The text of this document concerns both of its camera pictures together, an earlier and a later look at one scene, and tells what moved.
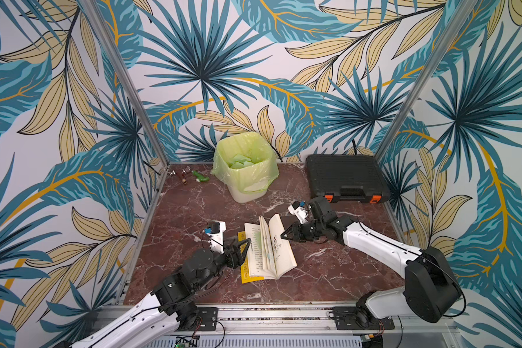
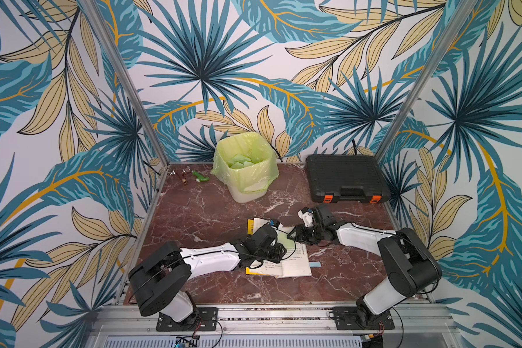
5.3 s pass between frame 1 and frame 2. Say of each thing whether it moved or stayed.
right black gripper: stayed
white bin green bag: stayed
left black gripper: moved
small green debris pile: stayed
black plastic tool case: stayed
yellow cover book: moved
